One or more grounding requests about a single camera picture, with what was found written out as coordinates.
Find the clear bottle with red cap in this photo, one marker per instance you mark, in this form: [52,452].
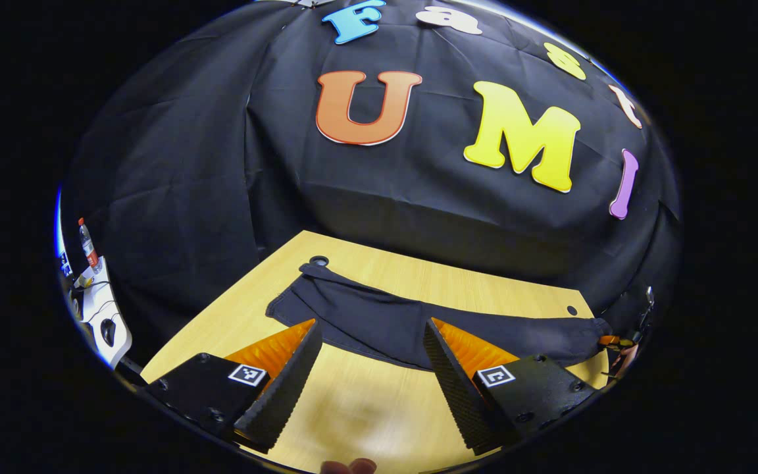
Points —
[89,247]

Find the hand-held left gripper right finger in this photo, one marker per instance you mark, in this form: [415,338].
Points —
[458,388]

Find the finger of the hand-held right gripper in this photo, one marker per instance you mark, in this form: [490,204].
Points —
[610,340]

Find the black oval object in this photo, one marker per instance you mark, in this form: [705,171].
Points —
[108,331]

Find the black backdrop cloth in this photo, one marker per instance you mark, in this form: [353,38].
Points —
[221,164]

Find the white side table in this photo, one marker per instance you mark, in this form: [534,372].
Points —
[99,299]

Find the dark blue jeans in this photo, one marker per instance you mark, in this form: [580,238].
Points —
[385,322]

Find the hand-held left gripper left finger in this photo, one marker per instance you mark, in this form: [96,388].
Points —
[287,388]

